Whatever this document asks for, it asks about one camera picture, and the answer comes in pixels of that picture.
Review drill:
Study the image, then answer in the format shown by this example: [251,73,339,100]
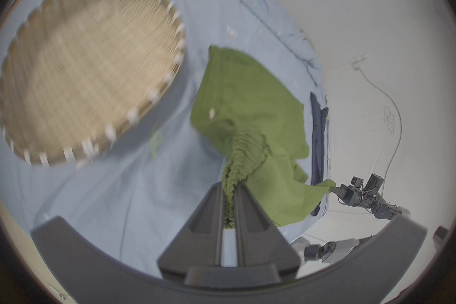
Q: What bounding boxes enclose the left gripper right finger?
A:
[233,183,300,278]

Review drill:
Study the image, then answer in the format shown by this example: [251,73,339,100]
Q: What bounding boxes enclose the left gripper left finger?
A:
[158,182,226,278]

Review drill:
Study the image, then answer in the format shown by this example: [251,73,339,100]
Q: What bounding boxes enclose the green shorts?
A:
[190,45,337,229]

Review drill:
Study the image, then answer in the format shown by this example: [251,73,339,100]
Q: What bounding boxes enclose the bed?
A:
[0,0,407,278]

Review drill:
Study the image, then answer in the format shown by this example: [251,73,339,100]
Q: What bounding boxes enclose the dark blue garment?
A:
[309,92,330,216]

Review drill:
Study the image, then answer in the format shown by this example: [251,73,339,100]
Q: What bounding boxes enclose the round woven basket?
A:
[0,0,186,166]

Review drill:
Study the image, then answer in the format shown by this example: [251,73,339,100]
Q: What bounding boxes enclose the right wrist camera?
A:
[351,172,386,195]

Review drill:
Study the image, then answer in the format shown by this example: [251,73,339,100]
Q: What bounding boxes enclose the white cable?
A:
[351,55,404,185]

